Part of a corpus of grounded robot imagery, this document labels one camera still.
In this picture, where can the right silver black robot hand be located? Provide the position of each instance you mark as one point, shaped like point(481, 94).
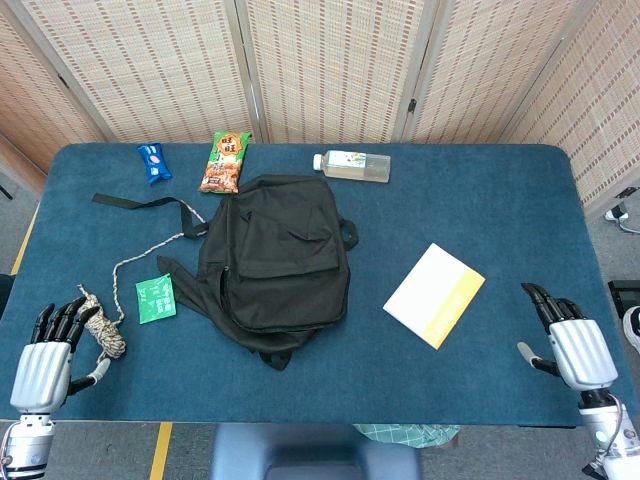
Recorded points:
point(582, 355)

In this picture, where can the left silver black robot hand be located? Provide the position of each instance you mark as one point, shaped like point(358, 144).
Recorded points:
point(42, 370)

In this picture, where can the white and yellow book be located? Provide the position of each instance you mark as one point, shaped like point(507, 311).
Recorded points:
point(430, 295)

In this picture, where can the black backpack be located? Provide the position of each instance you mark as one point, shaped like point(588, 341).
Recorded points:
point(280, 260)

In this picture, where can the white black sneaker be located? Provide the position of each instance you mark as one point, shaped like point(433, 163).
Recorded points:
point(634, 325)

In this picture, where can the black box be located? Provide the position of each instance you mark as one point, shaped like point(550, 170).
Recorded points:
point(625, 295)

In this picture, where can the black object at floor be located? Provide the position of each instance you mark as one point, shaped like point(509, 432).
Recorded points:
point(5, 295)

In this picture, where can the green sachet packet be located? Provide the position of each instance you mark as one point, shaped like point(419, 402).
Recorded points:
point(156, 300)

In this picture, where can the green checkered cloth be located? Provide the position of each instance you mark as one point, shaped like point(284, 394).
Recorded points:
point(400, 434)

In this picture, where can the blue cookie packet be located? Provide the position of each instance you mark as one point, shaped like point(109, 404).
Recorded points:
point(154, 162)

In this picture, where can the blue grey robot torso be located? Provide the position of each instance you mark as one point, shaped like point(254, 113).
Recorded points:
point(300, 450)

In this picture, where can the green orange snack bag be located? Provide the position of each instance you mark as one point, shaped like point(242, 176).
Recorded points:
point(222, 165)

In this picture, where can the clear drink bottle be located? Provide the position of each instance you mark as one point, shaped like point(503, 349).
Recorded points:
point(355, 166)

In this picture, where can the woven folding screen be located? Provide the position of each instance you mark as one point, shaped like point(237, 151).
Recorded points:
point(150, 75)

